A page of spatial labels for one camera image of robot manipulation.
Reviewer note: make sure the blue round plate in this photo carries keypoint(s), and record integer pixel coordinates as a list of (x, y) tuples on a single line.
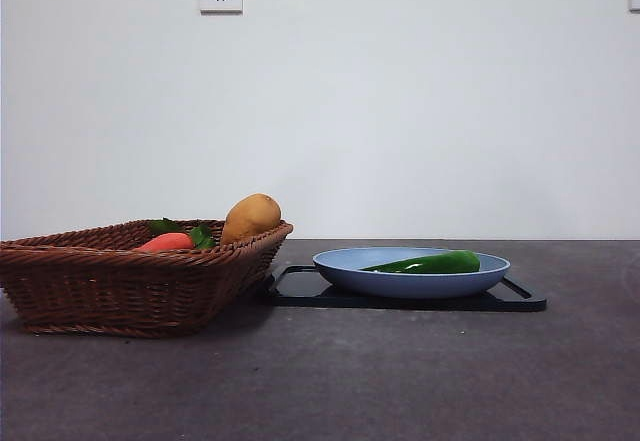
[(400, 283)]

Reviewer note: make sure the long green pepper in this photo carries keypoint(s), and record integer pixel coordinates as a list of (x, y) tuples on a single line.
[(440, 263)]

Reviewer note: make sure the yellow-brown potato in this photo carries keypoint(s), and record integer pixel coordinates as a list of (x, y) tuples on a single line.
[(250, 218)]

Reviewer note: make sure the black flat tray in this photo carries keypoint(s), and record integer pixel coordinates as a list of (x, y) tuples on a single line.
[(310, 296)]

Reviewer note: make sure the orange carrot with green leaves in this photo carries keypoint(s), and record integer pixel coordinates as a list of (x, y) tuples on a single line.
[(167, 242)]

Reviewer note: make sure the brown wicker basket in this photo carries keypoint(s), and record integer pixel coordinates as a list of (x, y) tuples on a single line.
[(125, 291)]

